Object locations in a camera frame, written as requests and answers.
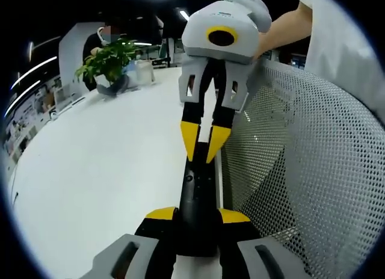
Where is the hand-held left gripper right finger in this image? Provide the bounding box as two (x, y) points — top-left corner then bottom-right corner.
(217, 207), (310, 279)

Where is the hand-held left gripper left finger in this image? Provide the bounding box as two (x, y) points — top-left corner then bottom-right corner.
(82, 206), (181, 279)

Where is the black remote control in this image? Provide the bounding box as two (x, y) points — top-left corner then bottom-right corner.
(176, 140), (222, 259)

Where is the clear plastic container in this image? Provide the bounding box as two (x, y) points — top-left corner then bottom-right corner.
(134, 60), (156, 86)

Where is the black plant pot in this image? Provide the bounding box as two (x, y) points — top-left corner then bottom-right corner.
(95, 74), (130, 96)

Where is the green potted plant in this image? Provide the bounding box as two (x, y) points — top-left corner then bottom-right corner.
(74, 38), (136, 86)

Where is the person in white shirt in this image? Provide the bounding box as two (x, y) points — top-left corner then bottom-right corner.
(285, 0), (377, 90)

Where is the white background counter row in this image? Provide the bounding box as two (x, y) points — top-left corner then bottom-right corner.
(2, 76), (79, 159)

